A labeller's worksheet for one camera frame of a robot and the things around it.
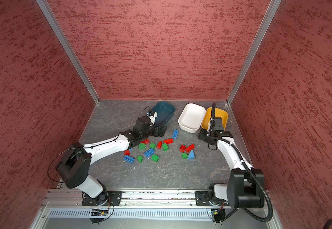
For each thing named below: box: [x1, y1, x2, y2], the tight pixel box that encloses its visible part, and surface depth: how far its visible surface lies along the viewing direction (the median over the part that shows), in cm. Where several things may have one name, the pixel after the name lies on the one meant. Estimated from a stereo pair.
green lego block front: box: [150, 154, 160, 163], surface depth 89 cm
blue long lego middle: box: [144, 147, 156, 158], surface depth 92 cm
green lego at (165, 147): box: [161, 143, 169, 152], surface depth 94 cm
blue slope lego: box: [187, 149, 196, 160], surface depth 89 cm
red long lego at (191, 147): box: [185, 143, 196, 153], surface depth 92 cm
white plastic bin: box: [177, 103, 207, 134], surface depth 111 cm
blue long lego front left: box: [123, 154, 135, 164], surface depth 89 cm
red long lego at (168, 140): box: [163, 137, 174, 145], surface depth 97 cm
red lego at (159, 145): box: [156, 140, 163, 150], surface depth 95 cm
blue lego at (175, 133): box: [172, 129, 179, 139], surface depth 101 cm
